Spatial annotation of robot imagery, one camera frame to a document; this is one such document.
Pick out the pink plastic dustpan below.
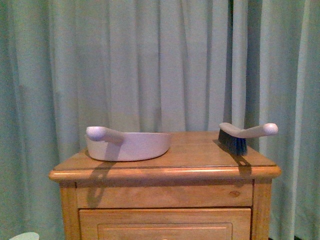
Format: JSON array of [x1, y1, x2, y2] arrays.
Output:
[[85, 126, 172, 162]]

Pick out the beige hand brush black bristles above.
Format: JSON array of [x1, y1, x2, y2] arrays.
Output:
[[218, 122, 279, 156]]

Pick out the pale green curtain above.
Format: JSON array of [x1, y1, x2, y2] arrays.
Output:
[[0, 0, 320, 240]]

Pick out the wooden nightstand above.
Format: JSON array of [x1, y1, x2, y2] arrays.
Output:
[[49, 132, 281, 240]]

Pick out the wooden nightstand drawer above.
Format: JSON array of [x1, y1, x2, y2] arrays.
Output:
[[79, 208, 251, 240]]

